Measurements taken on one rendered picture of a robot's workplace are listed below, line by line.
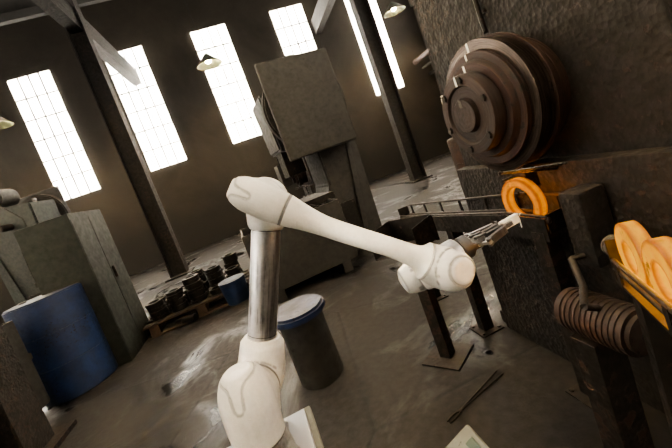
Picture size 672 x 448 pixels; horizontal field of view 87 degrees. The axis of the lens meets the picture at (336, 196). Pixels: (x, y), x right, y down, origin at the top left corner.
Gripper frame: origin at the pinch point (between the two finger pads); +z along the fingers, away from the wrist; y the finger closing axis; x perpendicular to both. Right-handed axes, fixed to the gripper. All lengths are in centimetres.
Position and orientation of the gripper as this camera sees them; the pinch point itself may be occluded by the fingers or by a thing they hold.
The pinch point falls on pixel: (509, 221)
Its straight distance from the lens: 128.4
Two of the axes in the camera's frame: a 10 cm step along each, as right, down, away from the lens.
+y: 2.2, 0.2, -9.8
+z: 8.8, -4.4, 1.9
